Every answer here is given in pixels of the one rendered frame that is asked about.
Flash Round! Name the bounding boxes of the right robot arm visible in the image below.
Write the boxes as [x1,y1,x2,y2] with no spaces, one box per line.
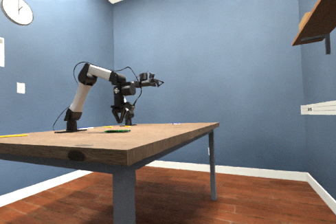
[54,63,136,133]

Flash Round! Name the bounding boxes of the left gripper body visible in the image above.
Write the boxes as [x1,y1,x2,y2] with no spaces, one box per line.
[146,76,156,87]

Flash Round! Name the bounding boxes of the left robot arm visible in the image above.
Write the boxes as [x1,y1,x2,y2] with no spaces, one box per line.
[120,73,155,126]

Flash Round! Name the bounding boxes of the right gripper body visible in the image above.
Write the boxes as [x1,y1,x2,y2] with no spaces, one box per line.
[111,96,134,111]

